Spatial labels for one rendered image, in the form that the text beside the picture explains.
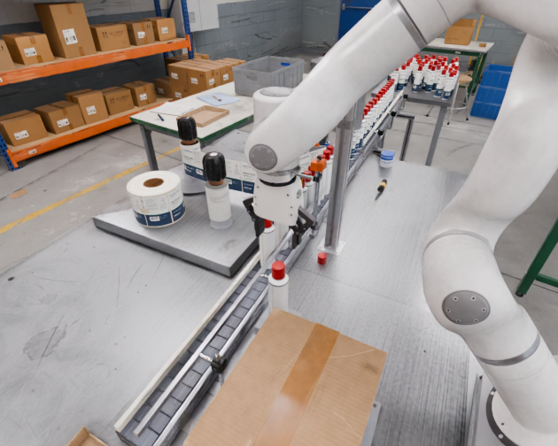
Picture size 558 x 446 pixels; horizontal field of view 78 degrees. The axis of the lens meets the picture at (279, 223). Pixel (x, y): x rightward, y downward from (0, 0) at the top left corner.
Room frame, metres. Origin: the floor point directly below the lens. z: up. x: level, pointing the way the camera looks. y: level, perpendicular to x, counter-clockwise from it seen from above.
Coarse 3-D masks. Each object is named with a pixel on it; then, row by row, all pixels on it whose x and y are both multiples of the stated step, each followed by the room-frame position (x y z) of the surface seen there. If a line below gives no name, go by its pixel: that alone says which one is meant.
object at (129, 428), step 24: (240, 288) 0.76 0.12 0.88; (264, 288) 0.76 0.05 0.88; (240, 312) 0.67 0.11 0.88; (216, 336) 0.59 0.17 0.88; (168, 384) 0.45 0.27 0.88; (192, 384) 0.45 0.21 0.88; (144, 408) 0.39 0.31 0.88; (168, 408) 0.39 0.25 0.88; (120, 432) 0.34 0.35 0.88; (144, 432) 0.34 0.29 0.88
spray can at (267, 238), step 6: (270, 222) 0.86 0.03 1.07; (270, 228) 0.86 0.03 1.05; (264, 234) 0.85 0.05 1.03; (270, 234) 0.85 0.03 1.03; (264, 240) 0.85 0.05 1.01; (270, 240) 0.85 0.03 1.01; (264, 246) 0.85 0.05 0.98; (270, 246) 0.85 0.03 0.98; (264, 252) 0.85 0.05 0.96; (270, 252) 0.85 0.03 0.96; (264, 258) 0.85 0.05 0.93; (270, 264) 0.85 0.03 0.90
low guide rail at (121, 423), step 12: (252, 264) 0.84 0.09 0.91; (240, 276) 0.78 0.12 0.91; (228, 288) 0.73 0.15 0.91; (216, 312) 0.66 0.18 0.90; (204, 324) 0.60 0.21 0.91; (192, 336) 0.56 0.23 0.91; (180, 348) 0.53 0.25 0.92; (168, 360) 0.49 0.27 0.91; (168, 372) 0.47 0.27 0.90; (156, 384) 0.44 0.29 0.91; (144, 396) 0.40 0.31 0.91; (132, 408) 0.38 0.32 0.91; (120, 420) 0.35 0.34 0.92
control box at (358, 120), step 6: (312, 60) 1.17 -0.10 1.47; (318, 60) 1.14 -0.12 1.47; (312, 66) 1.16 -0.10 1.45; (360, 102) 1.06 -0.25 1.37; (360, 108) 1.06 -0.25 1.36; (360, 114) 1.06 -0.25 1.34; (354, 120) 1.05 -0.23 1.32; (360, 120) 1.07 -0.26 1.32; (336, 126) 1.03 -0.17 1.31; (354, 126) 1.05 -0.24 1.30; (360, 126) 1.07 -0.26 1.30
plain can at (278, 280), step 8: (272, 264) 0.62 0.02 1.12; (280, 264) 0.62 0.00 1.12; (272, 272) 0.60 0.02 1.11; (280, 272) 0.60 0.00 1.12; (272, 280) 0.60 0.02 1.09; (280, 280) 0.60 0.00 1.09; (288, 280) 0.61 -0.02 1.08; (272, 288) 0.59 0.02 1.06; (280, 288) 0.59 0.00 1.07; (288, 288) 0.61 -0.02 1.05; (272, 296) 0.59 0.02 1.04; (280, 296) 0.59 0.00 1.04; (288, 296) 0.61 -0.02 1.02; (272, 304) 0.59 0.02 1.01; (280, 304) 0.59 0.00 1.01
